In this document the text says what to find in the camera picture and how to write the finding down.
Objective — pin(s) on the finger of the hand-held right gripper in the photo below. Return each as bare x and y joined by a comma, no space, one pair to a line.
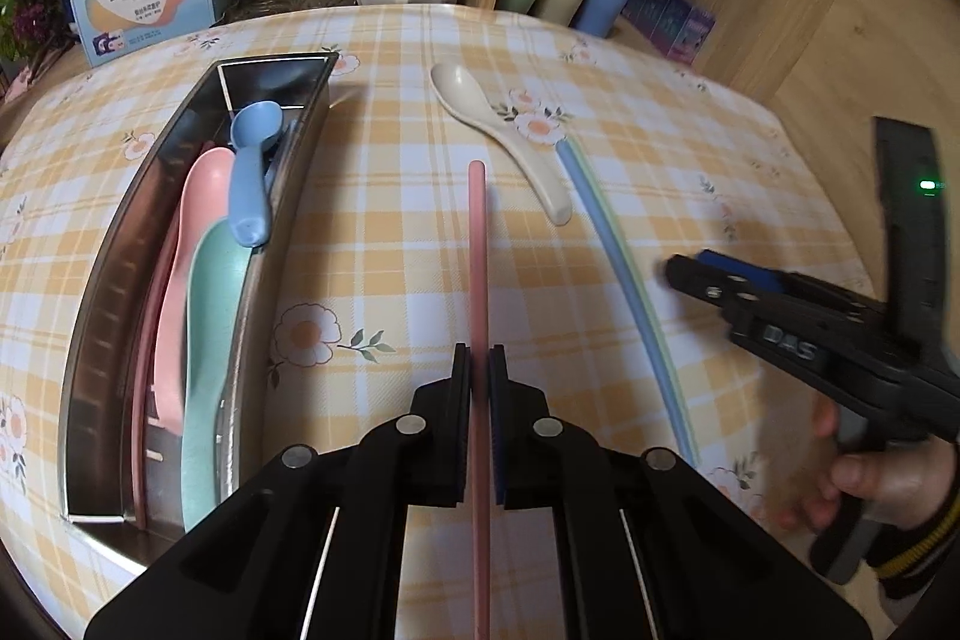
720,261
701,280

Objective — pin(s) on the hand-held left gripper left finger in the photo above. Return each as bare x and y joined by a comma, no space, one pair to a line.
461,400

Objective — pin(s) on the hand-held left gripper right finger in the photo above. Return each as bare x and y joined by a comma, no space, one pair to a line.
499,430

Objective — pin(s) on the green chopstick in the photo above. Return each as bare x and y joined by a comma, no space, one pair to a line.
643,269

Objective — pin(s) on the light blue chopstick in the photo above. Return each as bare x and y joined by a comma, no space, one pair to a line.
622,257

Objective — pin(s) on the green plastic spoon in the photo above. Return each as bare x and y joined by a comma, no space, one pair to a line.
210,325

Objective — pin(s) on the blue plastic spoon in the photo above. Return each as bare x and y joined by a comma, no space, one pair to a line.
251,175

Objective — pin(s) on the pink plastic spoon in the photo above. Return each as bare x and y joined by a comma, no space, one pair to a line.
199,197

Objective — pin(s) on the stainless steel utensil tray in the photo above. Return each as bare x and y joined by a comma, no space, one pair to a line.
112,280

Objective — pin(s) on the person's right forearm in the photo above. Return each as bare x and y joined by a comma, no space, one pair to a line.
926,572

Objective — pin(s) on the person's right hand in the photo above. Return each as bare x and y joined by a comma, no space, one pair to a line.
892,482

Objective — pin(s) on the blue cup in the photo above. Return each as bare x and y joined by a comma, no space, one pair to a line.
604,6

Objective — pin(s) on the plaid floral tablecloth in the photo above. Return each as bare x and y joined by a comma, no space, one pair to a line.
405,108

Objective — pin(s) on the cream plastic spoon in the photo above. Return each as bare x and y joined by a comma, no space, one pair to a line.
465,89

